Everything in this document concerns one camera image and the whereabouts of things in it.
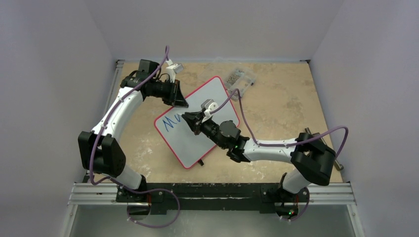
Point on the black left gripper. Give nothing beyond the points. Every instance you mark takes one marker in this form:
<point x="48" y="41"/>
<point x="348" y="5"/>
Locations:
<point x="175" y="98"/>

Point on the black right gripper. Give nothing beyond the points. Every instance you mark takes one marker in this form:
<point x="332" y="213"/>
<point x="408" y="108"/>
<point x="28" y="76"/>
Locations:
<point x="199" y="120"/>

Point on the red framed whiteboard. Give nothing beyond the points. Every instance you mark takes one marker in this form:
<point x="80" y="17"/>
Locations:
<point x="180" y="128"/>

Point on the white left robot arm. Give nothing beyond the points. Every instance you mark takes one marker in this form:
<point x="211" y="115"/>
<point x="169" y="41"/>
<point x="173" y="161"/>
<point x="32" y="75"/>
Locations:
<point x="99" y="148"/>

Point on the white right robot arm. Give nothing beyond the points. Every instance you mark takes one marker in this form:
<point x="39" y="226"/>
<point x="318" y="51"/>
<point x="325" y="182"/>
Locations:
<point x="313" y="160"/>

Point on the clear plastic screw box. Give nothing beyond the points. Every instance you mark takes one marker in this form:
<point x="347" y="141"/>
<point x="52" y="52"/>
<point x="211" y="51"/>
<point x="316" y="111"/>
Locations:
<point x="238" y="78"/>

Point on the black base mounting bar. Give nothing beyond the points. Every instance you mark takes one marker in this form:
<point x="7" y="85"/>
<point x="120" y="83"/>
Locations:
<point x="265" y="198"/>

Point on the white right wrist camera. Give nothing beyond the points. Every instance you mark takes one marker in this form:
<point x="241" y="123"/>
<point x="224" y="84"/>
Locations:
<point x="208" y="107"/>

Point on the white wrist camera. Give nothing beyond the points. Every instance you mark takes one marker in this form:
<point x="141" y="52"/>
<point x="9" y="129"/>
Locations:
<point x="208" y="107"/>
<point x="172" y="69"/>

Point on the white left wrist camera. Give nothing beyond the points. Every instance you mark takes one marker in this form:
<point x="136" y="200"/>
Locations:
<point x="172" y="69"/>

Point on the aluminium front frame rail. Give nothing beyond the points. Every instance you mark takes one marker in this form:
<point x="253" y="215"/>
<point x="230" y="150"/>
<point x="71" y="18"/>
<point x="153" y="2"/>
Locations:
<point x="106" y="194"/>

